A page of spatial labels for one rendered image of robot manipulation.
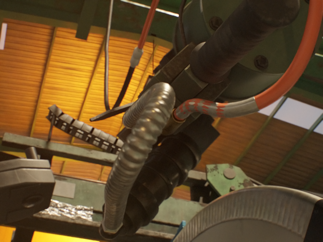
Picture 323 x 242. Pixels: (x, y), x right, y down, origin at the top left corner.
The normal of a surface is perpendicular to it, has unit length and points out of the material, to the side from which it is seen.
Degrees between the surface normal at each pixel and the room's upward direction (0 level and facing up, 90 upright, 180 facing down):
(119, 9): 180
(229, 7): 115
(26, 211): 155
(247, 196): 90
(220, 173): 90
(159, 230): 90
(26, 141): 90
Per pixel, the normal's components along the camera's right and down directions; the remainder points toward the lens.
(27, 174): 0.61, -0.61
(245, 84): -0.04, 0.96
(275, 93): -0.04, 0.13
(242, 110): -0.25, 0.38
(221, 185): 0.15, -0.65
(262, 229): -0.95, -0.22
